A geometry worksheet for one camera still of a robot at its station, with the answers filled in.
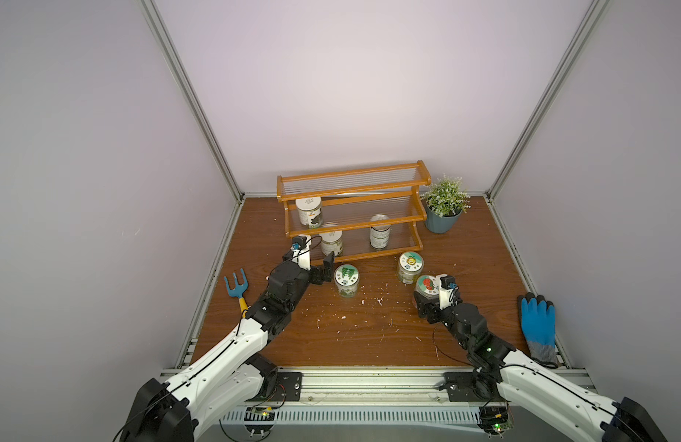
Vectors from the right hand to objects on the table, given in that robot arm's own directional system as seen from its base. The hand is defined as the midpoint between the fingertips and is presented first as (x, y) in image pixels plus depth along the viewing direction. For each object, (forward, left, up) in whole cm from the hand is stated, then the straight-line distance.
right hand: (429, 286), depth 82 cm
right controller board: (-32, -14, -10) cm, 36 cm away
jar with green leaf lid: (+3, +26, -1) cm, 26 cm away
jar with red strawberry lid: (-1, +1, +1) cm, 1 cm away
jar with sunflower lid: (+8, +4, -1) cm, 9 cm away
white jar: (+16, +31, 0) cm, 35 cm away
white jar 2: (+19, +14, -1) cm, 24 cm away
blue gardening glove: (-6, -36, -12) cm, 38 cm away
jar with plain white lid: (+18, +37, +14) cm, 43 cm away
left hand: (+5, +32, +11) cm, 35 cm away
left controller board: (-34, +48, -13) cm, 60 cm away
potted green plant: (+30, -9, +7) cm, 32 cm away
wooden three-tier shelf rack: (+23, +22, +7) cm, 33 cm away
